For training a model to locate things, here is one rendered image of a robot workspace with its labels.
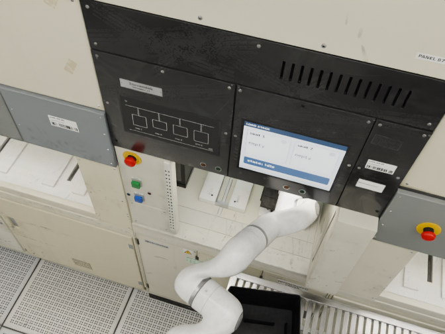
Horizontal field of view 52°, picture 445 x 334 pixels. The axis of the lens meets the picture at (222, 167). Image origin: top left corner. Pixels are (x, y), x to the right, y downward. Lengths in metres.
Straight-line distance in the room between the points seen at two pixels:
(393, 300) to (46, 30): 1.56
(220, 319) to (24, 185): 1.23
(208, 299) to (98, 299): 1.55
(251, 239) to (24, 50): 0.83
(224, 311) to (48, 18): 0.90
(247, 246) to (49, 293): 1.78
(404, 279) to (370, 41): 1.23
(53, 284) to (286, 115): 2.05
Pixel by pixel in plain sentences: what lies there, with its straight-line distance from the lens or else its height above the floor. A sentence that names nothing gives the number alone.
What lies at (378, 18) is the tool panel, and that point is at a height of 2.06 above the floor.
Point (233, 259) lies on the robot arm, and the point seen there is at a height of 1.42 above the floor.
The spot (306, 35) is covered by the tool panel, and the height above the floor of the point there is 1.99.
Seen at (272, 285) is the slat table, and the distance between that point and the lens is 2.01.
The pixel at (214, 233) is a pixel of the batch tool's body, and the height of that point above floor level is 0.87.
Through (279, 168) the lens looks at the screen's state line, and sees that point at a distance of 1.37.
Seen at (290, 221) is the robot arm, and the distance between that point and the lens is 1.50.
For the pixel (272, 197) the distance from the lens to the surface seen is 1.86.
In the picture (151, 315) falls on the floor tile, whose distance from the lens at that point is 2.75.
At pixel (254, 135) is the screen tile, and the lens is 1.28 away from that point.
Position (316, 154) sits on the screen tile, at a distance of 1.28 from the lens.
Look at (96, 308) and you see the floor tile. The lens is 2.81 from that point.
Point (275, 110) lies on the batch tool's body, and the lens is 1.19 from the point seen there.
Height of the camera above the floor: 2.60
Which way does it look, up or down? 54 degrees down
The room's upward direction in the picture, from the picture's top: 4 degrees clockwise
